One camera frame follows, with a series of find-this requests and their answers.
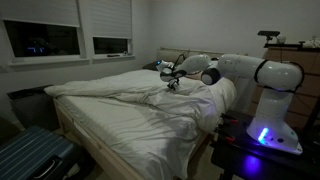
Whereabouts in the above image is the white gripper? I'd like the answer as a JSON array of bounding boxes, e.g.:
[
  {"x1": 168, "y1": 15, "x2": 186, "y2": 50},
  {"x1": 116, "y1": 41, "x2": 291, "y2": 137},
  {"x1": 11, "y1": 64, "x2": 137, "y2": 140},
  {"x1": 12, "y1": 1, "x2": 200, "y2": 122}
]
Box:
[{"x1": 160, "y1": 67, "x2": 181, "y2": 90}]

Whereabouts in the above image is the white duvet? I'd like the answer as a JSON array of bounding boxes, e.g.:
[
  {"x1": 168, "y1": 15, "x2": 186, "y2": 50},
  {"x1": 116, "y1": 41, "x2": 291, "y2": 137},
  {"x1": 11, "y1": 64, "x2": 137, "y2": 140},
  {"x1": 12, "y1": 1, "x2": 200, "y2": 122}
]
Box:
[{"x1": 45, "y1": 70, "x2": 237, "y2": 133}]

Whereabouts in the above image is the white bed sheet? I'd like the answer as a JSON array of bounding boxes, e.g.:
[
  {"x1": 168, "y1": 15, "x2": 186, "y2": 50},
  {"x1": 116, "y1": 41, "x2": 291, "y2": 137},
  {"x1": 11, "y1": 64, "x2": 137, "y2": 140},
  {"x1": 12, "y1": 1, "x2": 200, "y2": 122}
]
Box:
[{"x1": 58, "y1": 96, "x2": 201, "y2": 180}]

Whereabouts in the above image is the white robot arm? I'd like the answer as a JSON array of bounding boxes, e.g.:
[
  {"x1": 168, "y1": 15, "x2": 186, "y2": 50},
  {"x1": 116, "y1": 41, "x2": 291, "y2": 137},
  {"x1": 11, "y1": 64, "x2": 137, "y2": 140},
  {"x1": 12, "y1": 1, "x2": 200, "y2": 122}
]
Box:
[{"x1": 155, "y1": 54, "x2": 304, "y2": 155}]

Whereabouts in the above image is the beige padded headboard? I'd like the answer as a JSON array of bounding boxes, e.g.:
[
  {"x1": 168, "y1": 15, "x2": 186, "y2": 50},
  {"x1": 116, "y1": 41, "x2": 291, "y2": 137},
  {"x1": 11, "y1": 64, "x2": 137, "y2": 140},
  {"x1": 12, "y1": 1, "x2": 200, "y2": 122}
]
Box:
[{"x1": 157, "y1": 47, "x2": 248, "y2": 84}]

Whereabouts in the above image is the black table clamp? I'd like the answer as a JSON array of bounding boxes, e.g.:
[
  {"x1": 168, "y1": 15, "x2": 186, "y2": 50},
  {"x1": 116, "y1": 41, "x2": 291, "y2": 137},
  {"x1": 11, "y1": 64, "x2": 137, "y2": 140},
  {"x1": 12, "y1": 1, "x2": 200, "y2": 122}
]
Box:
[{"x1": 214, "y1": 113, "x2": 238, "y2": 143}]

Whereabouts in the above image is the right window with blind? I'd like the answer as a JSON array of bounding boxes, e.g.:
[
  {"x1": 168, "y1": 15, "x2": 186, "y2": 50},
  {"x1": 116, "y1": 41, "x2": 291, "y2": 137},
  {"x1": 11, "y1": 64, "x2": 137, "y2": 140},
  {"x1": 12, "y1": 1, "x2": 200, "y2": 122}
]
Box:
[{"x1": 89, "y1": 0, "x2": 133, "y2": 59}]

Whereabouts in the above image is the window with blind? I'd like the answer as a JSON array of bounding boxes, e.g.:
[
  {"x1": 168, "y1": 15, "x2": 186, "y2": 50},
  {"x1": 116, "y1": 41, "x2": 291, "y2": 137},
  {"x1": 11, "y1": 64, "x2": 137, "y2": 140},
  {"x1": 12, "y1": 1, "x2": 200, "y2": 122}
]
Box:
[
  {"x1": 89, "y1": 0, "x2": 133, "y2": 59},
  {"x1": 0, "y1": 0, "x2": 85, "y2": 64}
]

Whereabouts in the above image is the black robot table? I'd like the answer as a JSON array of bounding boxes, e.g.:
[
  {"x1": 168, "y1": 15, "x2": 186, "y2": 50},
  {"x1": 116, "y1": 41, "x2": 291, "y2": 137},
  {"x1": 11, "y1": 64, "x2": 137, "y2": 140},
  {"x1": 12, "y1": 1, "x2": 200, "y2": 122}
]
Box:
[{"x1": 211, "y1": 110, "x2": 320, "y2": 180}]

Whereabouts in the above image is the dark bedside box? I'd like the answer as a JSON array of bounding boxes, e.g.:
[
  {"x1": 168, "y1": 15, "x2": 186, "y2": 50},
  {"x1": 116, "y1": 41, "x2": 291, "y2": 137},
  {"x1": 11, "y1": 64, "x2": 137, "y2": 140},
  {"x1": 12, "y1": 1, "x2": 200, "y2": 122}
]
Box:
[{"x1": 7, "y1": 85, "x2": 60, "y2": 131}]

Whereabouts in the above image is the left window with blind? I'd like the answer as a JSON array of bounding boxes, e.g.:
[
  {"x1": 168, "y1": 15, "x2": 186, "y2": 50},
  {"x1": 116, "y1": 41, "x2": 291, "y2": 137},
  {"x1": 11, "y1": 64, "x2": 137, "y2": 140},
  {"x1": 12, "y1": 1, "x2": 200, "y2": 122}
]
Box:
[{"x1": 0, "y1": 0, "x2": 85, "y2": 64}]

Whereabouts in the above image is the blue striped suitcase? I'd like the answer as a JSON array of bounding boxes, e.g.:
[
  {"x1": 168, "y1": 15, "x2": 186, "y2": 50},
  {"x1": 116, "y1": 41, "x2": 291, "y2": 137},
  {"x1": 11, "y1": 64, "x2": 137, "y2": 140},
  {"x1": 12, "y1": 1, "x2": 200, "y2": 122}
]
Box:
[{"x1": 0, "y1": 126, "x2": 81, "y2": 180}]

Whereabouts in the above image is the black camera on stand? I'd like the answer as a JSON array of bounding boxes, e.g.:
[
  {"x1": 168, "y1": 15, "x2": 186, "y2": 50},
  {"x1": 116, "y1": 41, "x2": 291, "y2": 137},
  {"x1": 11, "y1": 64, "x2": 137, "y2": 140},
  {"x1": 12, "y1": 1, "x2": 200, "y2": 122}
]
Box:
[{"x1": 257, "y1": 30, "x2": 280, "y2": 47}]

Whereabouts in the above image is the wooden bed frame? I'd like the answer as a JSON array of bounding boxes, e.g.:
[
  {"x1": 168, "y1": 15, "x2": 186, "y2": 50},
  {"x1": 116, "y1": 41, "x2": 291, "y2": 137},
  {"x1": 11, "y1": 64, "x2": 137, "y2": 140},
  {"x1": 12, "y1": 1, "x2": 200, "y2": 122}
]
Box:
[{"x1": 54, "y1": 99, "x2": 207, "y2": 180}]

